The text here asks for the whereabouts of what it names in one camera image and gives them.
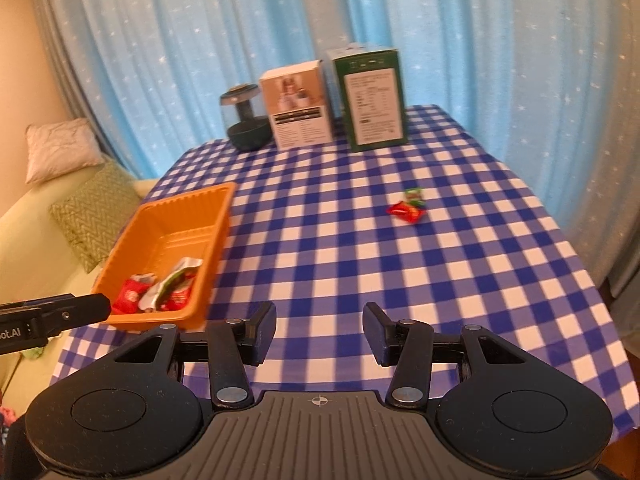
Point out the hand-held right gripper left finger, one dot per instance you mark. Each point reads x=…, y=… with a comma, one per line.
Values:
x=262, y=335

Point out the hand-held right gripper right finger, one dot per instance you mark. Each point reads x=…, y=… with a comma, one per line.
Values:
x=377, y=335

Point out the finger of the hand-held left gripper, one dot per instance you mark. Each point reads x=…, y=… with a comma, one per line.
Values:
x=75, y=310

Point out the large red snack packet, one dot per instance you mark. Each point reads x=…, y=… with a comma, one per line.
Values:
x=130, y=295

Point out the red labelled snack packet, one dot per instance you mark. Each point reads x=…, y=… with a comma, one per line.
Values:
x=179, y=300

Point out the white green snack packet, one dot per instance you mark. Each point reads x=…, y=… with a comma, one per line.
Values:
x=170, y=280

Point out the small red snack packet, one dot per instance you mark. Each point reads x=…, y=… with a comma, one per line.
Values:
x=406, y=211

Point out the orange plastic basket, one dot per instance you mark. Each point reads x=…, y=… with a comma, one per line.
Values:
x=165, y=220

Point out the small green snack packet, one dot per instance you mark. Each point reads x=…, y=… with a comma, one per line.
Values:
x=414, y=194

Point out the light green sofa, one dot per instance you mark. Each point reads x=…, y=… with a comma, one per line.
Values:
x=35, y=240

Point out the person's printed clothing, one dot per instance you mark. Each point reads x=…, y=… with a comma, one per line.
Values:
x=6, y=417

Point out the blue white checked tablecloth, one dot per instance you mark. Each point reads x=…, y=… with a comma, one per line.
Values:
x=350, y=240

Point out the green patterned pillow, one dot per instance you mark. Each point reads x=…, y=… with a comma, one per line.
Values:
x=95, y=210

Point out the white pillow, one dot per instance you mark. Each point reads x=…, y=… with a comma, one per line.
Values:
x=60, y=150

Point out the white brown carton box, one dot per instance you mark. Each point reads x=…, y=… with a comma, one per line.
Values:
x=300, y=110

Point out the green carton box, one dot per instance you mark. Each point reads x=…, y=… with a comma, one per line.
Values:
x=375, y=105

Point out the blue starry curtain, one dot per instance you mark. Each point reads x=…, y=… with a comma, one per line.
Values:
x=225, y=25

